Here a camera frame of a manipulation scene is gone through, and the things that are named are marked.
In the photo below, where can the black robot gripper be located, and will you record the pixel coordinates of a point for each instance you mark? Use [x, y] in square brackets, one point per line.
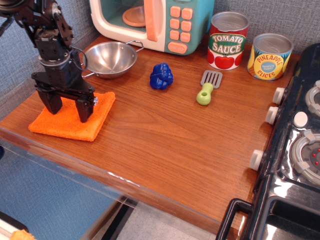
[62, 78]

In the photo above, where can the orange towel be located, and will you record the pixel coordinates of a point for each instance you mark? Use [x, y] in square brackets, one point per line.
[66, 123]

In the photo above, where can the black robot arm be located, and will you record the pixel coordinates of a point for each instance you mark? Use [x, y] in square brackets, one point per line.
[50, 34]

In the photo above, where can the silver metal bowl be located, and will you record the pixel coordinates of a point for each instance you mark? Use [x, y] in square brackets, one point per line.
[111, 60]

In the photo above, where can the blue plastic toy pepper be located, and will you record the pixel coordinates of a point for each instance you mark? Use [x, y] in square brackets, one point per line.
[161, 76]

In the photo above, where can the orange toy plate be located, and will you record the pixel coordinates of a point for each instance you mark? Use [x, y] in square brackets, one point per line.
[135, 16]

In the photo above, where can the teal toy microwave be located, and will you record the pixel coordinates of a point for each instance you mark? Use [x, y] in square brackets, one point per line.
[171, 26]

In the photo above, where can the orange cloth at corner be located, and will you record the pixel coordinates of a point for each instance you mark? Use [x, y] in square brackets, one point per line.
[21, 235]

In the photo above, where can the tomato sauce can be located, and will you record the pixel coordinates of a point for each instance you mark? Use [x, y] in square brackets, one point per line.
[227, 38]

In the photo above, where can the white lower stove knob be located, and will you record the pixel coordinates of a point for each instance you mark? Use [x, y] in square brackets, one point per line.
[256, 159]

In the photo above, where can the white stove knob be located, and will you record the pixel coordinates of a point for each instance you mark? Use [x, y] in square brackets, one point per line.
[271, 115]
[256, 159]
[278, 95]

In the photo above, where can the white middle stove knob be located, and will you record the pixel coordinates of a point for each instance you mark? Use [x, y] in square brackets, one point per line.
[271, 115]

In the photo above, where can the pineapple slices can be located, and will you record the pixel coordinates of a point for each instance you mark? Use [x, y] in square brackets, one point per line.
[269, 56]

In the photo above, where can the white upper stove knob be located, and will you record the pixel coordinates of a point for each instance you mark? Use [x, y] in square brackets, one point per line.
[278, 95]

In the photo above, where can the black toy stove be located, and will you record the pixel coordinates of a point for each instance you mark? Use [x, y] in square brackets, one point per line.
[286, 202]

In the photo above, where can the green handled toy spatula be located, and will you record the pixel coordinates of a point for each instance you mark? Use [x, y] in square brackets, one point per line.
[210, 80]

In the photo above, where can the black oven door handle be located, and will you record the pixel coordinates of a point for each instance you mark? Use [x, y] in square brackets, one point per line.
[235, 205]

